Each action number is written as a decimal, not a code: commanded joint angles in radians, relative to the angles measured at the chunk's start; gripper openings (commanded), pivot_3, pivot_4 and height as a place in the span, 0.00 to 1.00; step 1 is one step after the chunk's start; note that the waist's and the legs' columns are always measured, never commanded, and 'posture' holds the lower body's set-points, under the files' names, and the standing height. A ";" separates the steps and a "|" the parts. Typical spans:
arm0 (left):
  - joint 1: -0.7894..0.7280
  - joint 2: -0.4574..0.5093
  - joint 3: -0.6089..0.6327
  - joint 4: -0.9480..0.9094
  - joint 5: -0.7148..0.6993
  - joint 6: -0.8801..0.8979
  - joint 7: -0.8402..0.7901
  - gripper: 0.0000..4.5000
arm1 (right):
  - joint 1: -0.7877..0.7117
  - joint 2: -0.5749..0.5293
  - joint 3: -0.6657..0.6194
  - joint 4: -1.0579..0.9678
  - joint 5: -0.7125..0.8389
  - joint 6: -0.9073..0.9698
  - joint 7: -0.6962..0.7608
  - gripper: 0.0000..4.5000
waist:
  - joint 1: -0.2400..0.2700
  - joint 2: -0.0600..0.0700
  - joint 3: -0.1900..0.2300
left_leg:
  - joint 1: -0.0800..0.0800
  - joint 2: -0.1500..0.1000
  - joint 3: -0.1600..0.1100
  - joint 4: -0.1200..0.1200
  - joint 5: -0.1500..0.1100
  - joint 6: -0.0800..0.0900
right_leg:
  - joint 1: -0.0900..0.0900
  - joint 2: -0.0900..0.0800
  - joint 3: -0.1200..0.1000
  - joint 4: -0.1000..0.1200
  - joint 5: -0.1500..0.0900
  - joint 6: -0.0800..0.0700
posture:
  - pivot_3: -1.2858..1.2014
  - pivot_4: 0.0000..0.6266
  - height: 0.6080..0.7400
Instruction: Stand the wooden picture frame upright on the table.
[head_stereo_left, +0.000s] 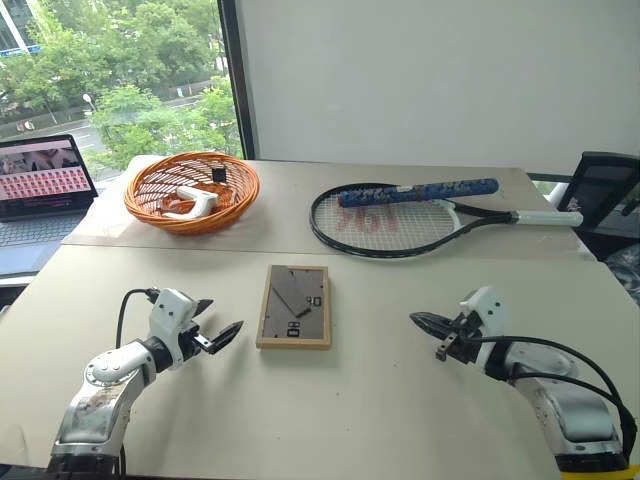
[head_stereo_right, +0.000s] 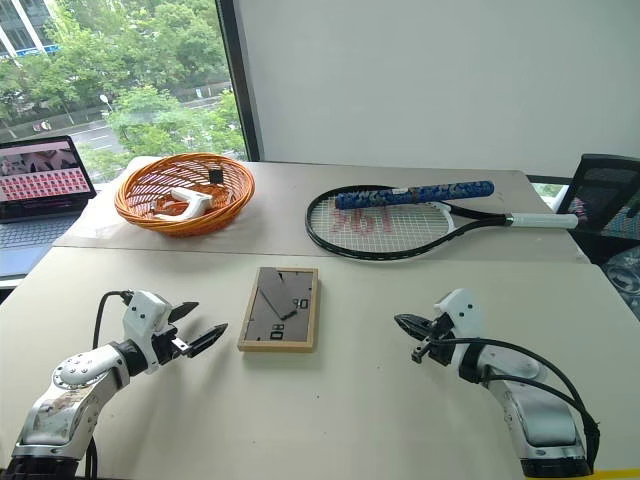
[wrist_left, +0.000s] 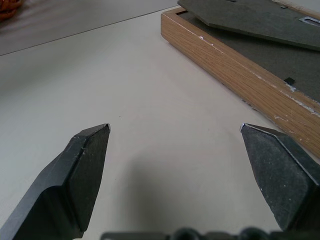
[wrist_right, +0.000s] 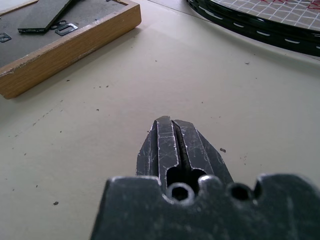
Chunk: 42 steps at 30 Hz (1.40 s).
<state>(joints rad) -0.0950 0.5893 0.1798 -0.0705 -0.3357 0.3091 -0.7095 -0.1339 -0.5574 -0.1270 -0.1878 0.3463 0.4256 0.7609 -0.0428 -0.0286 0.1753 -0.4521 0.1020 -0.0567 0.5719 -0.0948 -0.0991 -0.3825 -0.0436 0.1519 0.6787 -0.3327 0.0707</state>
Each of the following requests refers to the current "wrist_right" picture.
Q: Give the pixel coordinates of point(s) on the wooden picture frame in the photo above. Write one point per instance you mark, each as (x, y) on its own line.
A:
(60, 42)

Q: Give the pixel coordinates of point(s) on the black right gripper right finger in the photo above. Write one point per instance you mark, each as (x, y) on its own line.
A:
(200, 152)

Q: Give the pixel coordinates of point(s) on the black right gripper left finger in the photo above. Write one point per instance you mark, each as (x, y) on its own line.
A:
(163, 147)

